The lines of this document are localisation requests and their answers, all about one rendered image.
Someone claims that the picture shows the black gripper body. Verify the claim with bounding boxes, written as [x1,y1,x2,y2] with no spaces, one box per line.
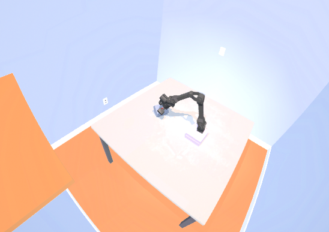
[157,103,169,115]

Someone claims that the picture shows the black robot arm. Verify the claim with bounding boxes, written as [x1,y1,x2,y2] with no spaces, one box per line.
[158,91,207,133]

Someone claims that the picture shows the light blue sloped panel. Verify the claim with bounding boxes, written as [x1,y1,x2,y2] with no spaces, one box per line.
[153,104,169,117]

